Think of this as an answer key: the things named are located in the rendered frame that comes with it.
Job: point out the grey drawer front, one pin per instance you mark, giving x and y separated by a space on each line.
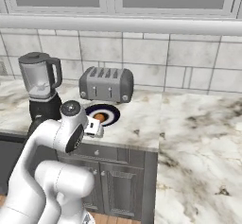
105 153

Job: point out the silver cupboard door knob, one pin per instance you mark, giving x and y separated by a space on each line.
94 172
103 173

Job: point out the silver drawer knob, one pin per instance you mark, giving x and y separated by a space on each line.
96 152

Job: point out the grey four-slot toaster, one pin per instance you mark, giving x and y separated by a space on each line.
105 84

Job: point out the dark grey cupboard front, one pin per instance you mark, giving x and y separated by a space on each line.
11 158

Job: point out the grey cupboard door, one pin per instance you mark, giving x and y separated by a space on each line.
94 196
123 190

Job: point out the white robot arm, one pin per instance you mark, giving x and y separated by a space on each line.
38 146

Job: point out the black and clear blender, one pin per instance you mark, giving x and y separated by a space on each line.
39 76

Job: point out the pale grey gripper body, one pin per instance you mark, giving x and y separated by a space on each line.
101 131

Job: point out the blue and white plate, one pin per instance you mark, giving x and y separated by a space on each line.
112 113

